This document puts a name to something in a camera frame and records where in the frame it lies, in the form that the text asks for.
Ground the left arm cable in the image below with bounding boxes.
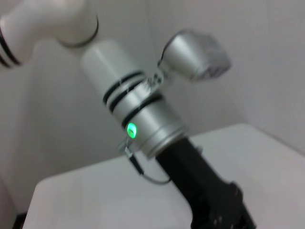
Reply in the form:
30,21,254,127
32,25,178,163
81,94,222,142
116,140,172,186

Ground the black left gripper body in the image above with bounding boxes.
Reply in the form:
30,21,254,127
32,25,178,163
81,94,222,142
155,136,258,229

